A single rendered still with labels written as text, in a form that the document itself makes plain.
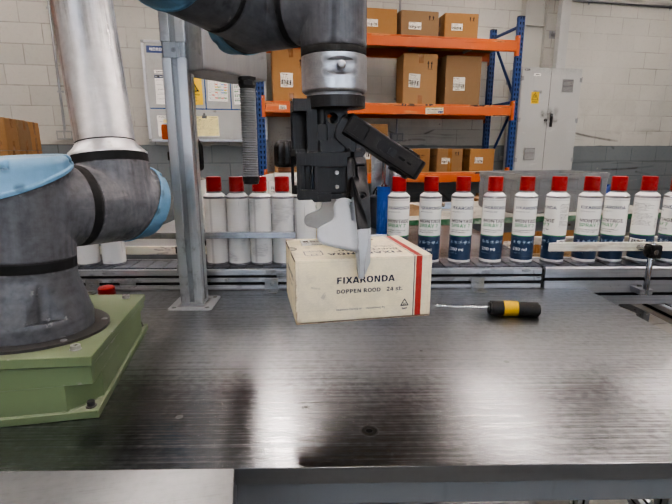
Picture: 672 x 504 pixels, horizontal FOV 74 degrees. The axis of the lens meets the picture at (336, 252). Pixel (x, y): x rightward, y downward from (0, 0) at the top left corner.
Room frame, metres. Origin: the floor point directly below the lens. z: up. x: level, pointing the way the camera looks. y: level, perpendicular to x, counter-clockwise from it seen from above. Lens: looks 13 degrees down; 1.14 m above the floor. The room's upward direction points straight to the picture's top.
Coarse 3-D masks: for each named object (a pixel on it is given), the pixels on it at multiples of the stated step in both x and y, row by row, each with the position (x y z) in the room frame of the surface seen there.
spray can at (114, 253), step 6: (102, 246) 1.01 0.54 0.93; (108, 246) 1.01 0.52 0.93; (114, 246) 1.01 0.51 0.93; (120, 246) 1.02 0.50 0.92; (102, 252) 1.02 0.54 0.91; (108, 252) 1.01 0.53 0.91; (114, 252) 1.01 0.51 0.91; (120, 252) 1.02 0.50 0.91; (102, 258) 1.02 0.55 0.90; (108, 258) 1.01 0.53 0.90; (114, 258) 1.01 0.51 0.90; (120, 258) 1.02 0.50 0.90; (126, 258) 1.05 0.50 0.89; (108, 264) 1.01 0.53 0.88; (114, 264) 1.01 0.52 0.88; (120, 264) 1.02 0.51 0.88
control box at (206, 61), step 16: (192, 32) 0.87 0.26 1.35; (192, 48) 0.87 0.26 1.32; (208, 48) 0.87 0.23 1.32; (192, 64) 0.87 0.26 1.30; (208, 64) 0.87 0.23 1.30; (224, 64) 0.90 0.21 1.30; (240, 64) 0.93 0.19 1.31; (256, 64) 0.97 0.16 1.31; (224, 80) 0.99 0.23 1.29; (256, 80) 0.99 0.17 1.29
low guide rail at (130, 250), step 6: (126, 246) 1.07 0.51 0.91; (132, 246) 1.07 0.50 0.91; (138, 246) 1.07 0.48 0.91; (144, 246) 1.07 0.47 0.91; (150, 246) 1.07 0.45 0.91; (156, 246) 1.07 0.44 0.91; (162, 246) 1.07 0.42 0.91; (168, 246) 1.07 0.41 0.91; (174, 246) 1.07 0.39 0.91; (126, 252) 1.06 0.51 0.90; (132, 252) 1.06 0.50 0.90; (138, 252) 1.07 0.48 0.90; (144, 252) 1.07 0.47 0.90; (150, 252) 1.07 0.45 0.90; (156, 252) 1.07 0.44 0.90; (162, 252) 1.07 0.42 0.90; (168, 252) 1.07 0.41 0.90; (174, 252) 1.07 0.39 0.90
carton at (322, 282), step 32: (288, 256) 0.56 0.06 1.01; (320, 256) 0.50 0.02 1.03; (352, 256) 0.50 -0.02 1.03; (384, 256) 0.50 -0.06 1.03; (416, 256) 0.50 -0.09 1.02; (288, 288) 0.57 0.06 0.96; (320, 288) 0.48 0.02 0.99; (352, 288) 0.49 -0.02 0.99; (384, 288) 0.50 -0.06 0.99; (416, 288) 0.50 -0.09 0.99; (320, 320) 0.48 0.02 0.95; (352, 320) 0.49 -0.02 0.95
